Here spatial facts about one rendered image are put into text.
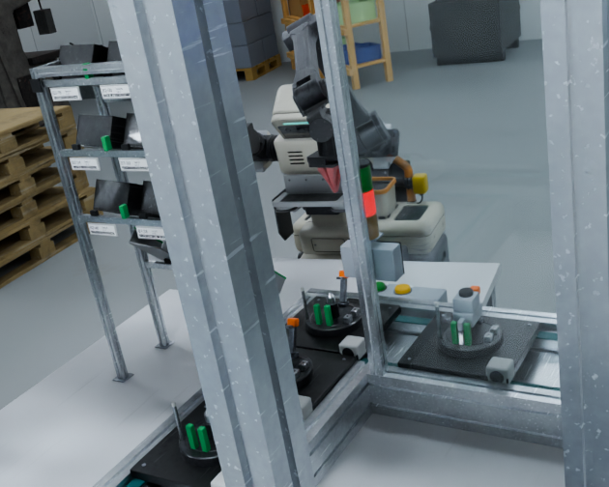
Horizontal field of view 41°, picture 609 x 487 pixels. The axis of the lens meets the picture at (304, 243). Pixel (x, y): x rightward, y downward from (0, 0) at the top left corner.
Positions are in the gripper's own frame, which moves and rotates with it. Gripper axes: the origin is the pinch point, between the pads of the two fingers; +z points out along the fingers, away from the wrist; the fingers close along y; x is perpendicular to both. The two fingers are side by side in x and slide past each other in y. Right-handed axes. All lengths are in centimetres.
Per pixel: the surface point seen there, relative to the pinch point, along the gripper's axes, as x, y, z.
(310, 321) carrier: -21.7, 1.0, 25.7
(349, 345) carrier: -29.6, 15.6, 26.1
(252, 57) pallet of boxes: 703, -518, 70
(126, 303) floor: 132, -228, 118
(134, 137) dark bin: -36, -27, -24
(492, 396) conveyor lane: -35, 49, 30
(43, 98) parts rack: -43, -45, -35
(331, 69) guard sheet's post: -36, 25, -36
